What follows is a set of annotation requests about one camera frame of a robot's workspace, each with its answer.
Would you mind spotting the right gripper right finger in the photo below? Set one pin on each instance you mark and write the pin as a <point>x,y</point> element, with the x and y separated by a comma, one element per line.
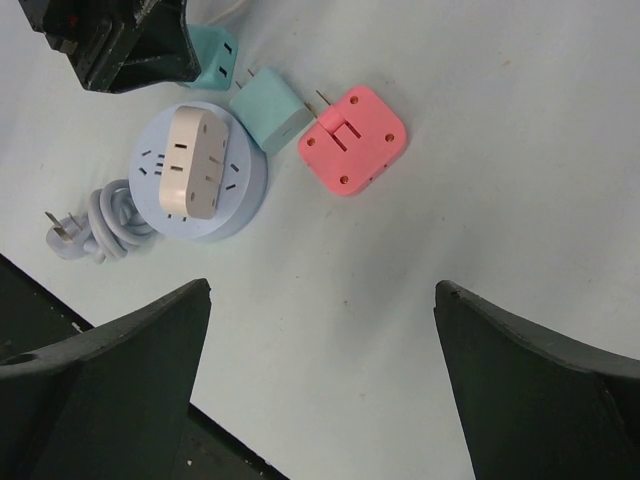
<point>534,403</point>

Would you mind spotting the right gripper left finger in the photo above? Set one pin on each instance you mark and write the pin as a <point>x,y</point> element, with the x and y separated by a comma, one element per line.
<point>109,403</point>

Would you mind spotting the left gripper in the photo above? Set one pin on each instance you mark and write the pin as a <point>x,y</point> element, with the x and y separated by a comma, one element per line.
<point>119,46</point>

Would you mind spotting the white square adapter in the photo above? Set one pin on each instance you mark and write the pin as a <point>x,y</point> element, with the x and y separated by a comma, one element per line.
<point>194,163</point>

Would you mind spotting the blue round power strip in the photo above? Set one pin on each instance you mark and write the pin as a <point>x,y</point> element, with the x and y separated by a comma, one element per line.
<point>125,214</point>

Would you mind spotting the light teal charger plug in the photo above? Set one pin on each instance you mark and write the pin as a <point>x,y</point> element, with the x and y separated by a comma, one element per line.
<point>270,110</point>

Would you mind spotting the pink square adapter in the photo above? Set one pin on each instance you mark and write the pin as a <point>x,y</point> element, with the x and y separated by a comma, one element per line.
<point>353,142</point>

